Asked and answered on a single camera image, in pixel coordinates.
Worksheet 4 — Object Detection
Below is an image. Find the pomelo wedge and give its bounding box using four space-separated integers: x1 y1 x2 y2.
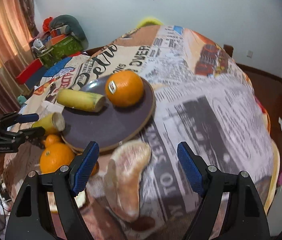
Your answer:
103 140 151 223
47 191 86 213

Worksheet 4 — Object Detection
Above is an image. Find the green storage box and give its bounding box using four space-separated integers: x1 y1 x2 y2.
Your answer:
37 36 83 68

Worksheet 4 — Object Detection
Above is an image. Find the large orange with sticker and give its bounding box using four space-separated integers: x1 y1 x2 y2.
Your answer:
105 70 144 108

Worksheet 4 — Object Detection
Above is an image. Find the patchwork blue quilt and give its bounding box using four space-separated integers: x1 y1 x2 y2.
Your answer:
24 56 92 91

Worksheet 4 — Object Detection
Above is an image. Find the grey plush toy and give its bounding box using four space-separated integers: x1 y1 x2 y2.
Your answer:
49 15 88 50

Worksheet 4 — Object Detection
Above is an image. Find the red plastic bag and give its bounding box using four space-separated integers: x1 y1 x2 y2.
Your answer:
42 17 53 32

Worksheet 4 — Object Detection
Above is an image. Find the newspaper print tablecloth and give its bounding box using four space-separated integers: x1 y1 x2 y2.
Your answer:
4 25 279 239

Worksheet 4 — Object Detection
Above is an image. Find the dark red date right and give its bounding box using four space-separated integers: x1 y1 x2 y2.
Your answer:
130 216 156 232

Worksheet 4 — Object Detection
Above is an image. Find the small mandarin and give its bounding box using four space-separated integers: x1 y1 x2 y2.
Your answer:
90 162 99 177
44 134 62 148

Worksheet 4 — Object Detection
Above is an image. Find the red box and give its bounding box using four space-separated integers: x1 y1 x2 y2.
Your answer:
15 59 43 85

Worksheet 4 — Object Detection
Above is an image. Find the banana piece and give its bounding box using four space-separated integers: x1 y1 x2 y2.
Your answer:
56 89 106 113
31 112 66 135

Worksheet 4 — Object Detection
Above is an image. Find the dark purple plate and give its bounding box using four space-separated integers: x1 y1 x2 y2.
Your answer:
61 80 156 152

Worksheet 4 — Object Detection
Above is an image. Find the pomelo wedge front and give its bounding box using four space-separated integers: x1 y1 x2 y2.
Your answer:
47 191 86 213

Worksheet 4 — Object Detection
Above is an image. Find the orange pink curtain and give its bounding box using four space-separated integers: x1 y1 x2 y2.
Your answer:
0 0 38 114

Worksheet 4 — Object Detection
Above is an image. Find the white wall socket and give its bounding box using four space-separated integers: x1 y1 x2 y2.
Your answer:
246 50 253 58

